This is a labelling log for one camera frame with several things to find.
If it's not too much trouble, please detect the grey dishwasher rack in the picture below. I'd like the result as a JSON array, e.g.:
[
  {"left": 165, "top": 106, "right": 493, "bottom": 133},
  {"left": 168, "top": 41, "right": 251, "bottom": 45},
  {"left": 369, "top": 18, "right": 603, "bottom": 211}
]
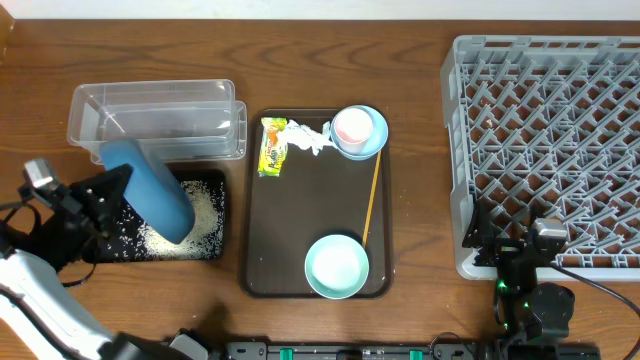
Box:
[{"left": 440, "top": 35, "right": 639, "bottom": 282}]

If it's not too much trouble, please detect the black waste tray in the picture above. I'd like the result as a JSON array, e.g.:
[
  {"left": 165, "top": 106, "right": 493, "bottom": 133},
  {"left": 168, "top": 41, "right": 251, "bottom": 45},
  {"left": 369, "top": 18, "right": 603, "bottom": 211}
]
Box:
[{"left": 80, "top": 168, "right": 229, "bottom": 265}]

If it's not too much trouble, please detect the clear plastic bin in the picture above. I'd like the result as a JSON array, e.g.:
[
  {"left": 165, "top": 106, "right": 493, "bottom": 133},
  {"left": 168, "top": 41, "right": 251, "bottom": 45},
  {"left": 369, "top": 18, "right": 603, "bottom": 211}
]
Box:
[{"left": 67, "top": 79, "right": 248, "bottom": 164}]

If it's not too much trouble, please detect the brown serving tray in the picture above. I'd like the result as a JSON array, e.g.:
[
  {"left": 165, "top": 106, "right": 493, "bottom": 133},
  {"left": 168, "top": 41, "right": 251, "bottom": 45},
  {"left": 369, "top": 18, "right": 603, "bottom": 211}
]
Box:
[{"left": 240, "top": 123, "right": 394, "bottom": 299}]

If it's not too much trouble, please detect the yellow green snack wrapper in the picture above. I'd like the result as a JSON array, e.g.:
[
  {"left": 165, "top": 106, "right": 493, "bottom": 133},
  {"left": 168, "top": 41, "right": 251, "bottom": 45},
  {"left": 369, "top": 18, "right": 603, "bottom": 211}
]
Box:
[{"left": 257, "top": 117, "right": 288, "bottom": 177}]

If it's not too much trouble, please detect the dark blue bowl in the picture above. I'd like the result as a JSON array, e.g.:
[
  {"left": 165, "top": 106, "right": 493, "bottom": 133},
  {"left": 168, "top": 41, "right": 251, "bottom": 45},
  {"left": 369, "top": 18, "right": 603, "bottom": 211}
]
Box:
[{"left": 99, "top": 138, "right": 196, "bottom": 244}]

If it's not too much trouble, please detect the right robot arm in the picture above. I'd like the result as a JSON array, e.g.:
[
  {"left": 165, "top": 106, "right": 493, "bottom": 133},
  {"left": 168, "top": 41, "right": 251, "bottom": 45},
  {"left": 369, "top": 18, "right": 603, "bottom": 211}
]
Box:
[{"left": 462, "top": 203, "right": 575, "bottom": 359}]

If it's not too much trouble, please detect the light blue small bowl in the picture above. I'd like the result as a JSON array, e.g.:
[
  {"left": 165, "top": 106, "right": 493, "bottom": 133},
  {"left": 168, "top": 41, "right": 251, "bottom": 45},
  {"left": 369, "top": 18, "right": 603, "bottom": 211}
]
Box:
[{"left": 330, "top": 105, "right": 389, "bottom": 161}]

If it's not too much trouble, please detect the pink plastic cup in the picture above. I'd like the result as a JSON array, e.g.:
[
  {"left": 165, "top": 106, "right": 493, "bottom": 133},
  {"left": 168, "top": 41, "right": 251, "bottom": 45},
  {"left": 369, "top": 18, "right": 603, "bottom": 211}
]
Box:
[{"left": 332, "top": 107, "right": 373, "bottom": 155}]

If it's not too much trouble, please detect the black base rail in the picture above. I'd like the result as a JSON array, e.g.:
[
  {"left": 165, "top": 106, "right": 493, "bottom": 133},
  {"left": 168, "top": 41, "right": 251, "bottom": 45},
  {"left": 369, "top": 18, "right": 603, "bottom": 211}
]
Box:
[{"left": 220, "top": 341, "right": 601, "bottom": 360}]

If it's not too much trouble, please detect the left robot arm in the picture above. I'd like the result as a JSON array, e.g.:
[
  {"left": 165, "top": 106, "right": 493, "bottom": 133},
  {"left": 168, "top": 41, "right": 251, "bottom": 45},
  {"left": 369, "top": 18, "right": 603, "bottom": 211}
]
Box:
[{"left": 1, "top": 159, "right": 217, "bottom": 360}]

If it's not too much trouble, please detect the crumpled white tissue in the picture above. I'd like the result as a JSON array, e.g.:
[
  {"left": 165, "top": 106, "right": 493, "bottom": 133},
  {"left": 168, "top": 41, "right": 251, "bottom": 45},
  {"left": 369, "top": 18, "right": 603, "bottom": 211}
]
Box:
[{"left": 277, "top": 120, "right": 336, "bottom": 156}]

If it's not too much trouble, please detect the mint green bowl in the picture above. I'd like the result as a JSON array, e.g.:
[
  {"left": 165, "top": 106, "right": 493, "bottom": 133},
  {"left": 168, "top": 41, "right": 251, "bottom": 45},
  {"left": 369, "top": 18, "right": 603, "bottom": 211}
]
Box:
[{"left": 304, "top": 234, "right": 370, "bottom": 300}]

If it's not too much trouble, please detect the wooden chopstick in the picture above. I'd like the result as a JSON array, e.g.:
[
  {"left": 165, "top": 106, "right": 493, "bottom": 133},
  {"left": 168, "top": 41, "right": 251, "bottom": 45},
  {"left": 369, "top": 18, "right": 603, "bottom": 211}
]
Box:
[{"left": 362, "top": 152, "right": 381, "bottom": 249}]

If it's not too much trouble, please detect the white rice pile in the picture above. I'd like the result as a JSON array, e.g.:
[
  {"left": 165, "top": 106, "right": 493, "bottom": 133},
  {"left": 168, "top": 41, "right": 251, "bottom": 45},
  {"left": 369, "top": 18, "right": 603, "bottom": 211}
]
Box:
[{"left": 102, "top": 179, "right": 225, "bottom": 261}]

